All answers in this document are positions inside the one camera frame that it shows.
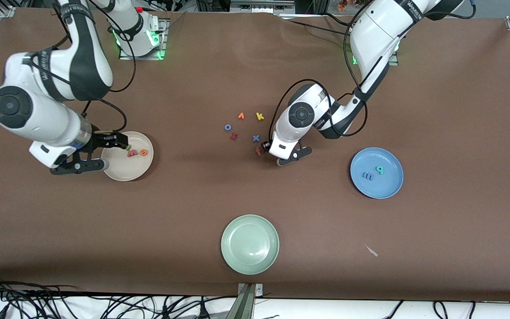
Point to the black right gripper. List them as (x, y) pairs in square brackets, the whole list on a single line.
[(101, 140)]

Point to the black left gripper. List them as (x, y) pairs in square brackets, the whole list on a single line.
[(265, 145)]

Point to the pink foam letter w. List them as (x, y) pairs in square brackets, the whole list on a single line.
[(132, 153)]

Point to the blue foam letter m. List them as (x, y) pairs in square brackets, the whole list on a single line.
[(367, 176)]

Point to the teal foam letter p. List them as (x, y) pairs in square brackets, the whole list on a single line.
[(379, 169)]

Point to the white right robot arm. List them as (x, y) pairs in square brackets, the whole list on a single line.
[(82, 57)]

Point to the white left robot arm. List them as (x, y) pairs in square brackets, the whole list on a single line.
[(379, 26)]

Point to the yellow foam letter k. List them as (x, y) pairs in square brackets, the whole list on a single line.
[(260, 116)]

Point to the beige plate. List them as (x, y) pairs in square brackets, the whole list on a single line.
[(124, 170)]

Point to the dark red foam letter h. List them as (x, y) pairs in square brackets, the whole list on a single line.
[(234, 136)]

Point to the pale green plate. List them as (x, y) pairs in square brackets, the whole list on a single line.
[(249, 244)]

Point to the blue plate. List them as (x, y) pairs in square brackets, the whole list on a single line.
[(385, 181)]

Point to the white tape scrap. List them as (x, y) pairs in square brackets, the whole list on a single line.
[(371, 251)]

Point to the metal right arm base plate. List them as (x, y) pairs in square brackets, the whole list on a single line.
[(162, 35)]

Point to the grey metal equipment frame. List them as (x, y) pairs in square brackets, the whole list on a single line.
[(261, 5)]

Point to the aluminium extrusion with bracket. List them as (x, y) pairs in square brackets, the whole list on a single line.
[(244, 305)]

